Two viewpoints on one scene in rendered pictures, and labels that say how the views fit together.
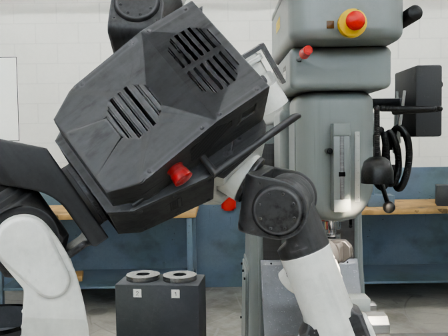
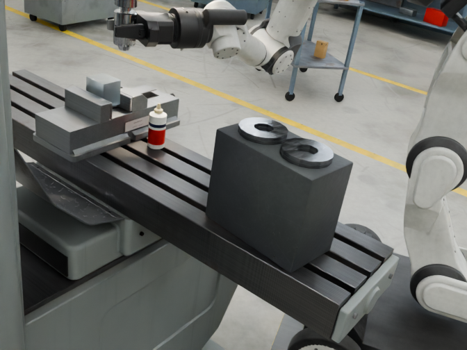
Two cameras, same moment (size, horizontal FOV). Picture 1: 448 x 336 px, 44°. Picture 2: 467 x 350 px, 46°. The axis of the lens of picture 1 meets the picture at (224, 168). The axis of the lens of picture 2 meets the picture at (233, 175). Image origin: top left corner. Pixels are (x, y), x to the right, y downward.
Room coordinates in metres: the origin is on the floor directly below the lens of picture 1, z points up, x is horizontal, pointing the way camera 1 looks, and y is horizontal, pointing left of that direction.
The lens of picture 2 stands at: (2.23, 0.59, 1.54)
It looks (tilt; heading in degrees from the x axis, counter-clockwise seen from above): 28 degrees down; 214
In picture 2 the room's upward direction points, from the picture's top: 9 degrees clockwise
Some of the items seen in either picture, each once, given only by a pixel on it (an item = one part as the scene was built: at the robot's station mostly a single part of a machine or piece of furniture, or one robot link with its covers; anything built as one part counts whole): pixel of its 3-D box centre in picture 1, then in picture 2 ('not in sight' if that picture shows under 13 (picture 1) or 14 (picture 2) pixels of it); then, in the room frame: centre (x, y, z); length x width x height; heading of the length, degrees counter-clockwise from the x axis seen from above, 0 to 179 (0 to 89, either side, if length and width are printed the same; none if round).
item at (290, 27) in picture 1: (329, 23); not in sight; (1.45, -0.28, 1.81); 0.47 x 0.26 x 0.16; 0
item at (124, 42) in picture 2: not in sight; (124, 30); (1.43, -0.28, 1.23); 0.05 x 0.05 x 0.06
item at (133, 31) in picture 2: not in sight; (130, 32); (1.44, -0.25, 1.23); 0.06 x 0.02 x 0.03; 156
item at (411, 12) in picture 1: (383, 32); not in sight; (1.47, -0.42, 1.79); 0.45 x 0.04 x 0.04; 0
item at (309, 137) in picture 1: (331, 155); not in sight; (1.43, -0.28, 1.47); 0.21 x 0.19 x 0.32; 90
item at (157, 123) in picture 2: not in sight; (157, 125); (1.37, -0.22, 1.01); 0.04 x 0.04 x 0.11
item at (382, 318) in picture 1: (361, 323); (121, 94); (1.38, -0.34, 1.05); 0.12 x 0.06 x 0.04; 91
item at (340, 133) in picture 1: (340, 167); not in sight; (1.32, -0.28, 1.45); 0.04 x 0.04 x 0.21; 0
